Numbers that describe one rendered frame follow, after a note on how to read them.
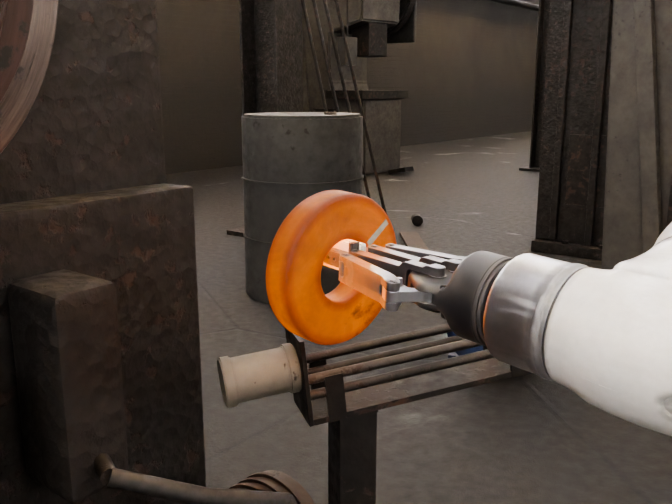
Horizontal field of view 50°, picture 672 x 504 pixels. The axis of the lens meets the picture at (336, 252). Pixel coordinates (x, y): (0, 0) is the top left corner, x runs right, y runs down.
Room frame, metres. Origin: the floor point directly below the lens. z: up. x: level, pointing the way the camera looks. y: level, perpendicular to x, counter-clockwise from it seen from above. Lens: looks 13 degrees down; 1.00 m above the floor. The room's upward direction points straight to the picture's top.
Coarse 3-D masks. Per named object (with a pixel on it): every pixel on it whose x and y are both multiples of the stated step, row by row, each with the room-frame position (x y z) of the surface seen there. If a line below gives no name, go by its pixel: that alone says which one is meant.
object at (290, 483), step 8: (264, 472) 0.82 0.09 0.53; (272, 472) 0.82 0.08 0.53; (280, 472) 0.82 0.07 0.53; (248, 480) 0.81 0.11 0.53; (256, 480) 0.80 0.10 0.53; (264, 480) 0.79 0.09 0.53; (272, 480) 0.80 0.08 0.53; (280, 480) 0.80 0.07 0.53; (288, 480) 0.80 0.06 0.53; (232, 488) 0.79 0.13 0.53; (240, 488) 0.79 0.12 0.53; (248, 488) 0.78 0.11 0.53; (256, 488) 0.78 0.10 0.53; (264, 488) 0.78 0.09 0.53; (272, 488) 0.78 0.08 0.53; (280, 488) 0.79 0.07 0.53; (288, 488) 0.79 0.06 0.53; (296, 488) 0.80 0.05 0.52; (304, 488) 0.81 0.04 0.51; (296, 496) 0.78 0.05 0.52; (304, 496) 0.79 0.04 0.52
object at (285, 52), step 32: (256, 0) 5.03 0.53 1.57; (288, 0) 4.86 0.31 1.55; (544, 0) 9.01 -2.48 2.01; (256, 32) 5.03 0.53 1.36; (288, 32) 4.86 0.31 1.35; (544, 32) 9.00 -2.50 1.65; (256, 64) 5.03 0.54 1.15; (288, 64) 4.85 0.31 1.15; (544, 64) 8.99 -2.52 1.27; (256, 96) 5.04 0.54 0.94; (288, 96) 4.85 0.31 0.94
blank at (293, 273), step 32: (320, 192) 0.70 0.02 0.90; (288, 224) 0.66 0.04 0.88; (320, 224) 0.66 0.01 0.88; (352, 224) 0.69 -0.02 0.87; (384, 224) 0.72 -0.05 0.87; (288, 256) 0.64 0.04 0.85; (320, 256) 0.66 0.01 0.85; (288, 288) 0.64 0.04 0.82; (320, 288) 0.67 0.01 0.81; (352, 288) 0.71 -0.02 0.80; (288, 320) 0.65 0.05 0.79; (320, 320) 0.67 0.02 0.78; (352, 320) 0.70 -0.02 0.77
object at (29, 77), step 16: (48, 0) 0.72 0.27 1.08; (32, 16) 0.70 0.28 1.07; (48, 16) 0.72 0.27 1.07; (32, 32) 0.70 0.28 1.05; (48, 32) 0.72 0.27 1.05; (32, 48) 0.70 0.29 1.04; (48, 48) 0.71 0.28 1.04; (32, 64) 0.70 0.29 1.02; (48, 64) 0.71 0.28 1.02; (16, 80) 0.69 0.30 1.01; (32, 80) 0.70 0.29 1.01; (16, 96) 0.69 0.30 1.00; (32, 96) 0.70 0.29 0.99; (0, 112) 0.67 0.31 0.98; (16, 112) 0.68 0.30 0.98; (0, 128) 0.67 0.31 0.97; (16, 128) 0.68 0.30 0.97; (0, 144) 0.67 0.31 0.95
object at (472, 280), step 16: (480, 256) 0.56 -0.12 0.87; (496, 256) 0.56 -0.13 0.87; (416, 272) 0.60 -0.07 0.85; (448, 272) 0.60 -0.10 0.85; (464, 272) 0.55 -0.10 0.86; (480, 272) 0.54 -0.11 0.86; (496, 272) 0.54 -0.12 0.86; (416, 288) 0.57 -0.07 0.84; (432, 288) 0.56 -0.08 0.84; (448, 288) 0.55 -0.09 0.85; (464, 288) 0.54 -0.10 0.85; (480, 288) 0.53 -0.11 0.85; (416, 304) 0.57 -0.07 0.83; (432, 304) 0.56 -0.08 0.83; (448, 304) 0.55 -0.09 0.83; (464, 304) 0.54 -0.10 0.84; (480, 304) 0.53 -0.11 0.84; (448, 320) 0.55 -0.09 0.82; (464, 320) 0.54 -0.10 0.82; (480, 320) 0.53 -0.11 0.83; (464, 336) 0.55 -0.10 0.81; (480, 336) 0.54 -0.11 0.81
